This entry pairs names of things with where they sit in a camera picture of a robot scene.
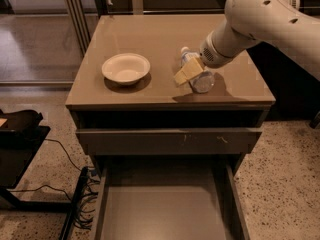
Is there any black power strip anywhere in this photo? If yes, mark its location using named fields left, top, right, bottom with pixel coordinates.
left=58, top=167, right=88, bottom=240

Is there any grey drawer cabinet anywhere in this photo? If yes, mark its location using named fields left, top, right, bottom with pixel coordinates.
left=66, top=15, right=275, bottom=169

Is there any black cable on floor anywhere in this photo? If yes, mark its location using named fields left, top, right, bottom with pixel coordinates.
left=44, top=137, right=83, bottom=172

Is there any metal railing frame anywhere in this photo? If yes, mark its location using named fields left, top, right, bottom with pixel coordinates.
left=59, top=0, right=320, bottom=57

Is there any blue label plastic bottle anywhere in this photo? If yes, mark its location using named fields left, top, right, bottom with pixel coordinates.
left=181, top=47, right=215, bottom=93

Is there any open middle grey drawer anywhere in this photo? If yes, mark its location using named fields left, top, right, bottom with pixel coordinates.
left=90, top=159, right=251, bottom=240

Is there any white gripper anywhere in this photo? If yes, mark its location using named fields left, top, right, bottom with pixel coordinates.
left=174, top=31, right=231, bottom=86

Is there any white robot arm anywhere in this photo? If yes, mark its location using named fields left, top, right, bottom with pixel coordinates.
left=174, top=0, right=320, bottom=85

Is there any closed top grey drawer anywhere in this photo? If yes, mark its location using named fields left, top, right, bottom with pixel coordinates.
left=76, top=128, right=261, bottom=156

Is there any black side table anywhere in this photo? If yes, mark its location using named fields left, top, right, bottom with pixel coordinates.
left=0, top=110, right=71, bottom=213

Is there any white paper bowl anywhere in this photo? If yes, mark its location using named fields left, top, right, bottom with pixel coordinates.
left=101, top=53, right=151, bottom=85

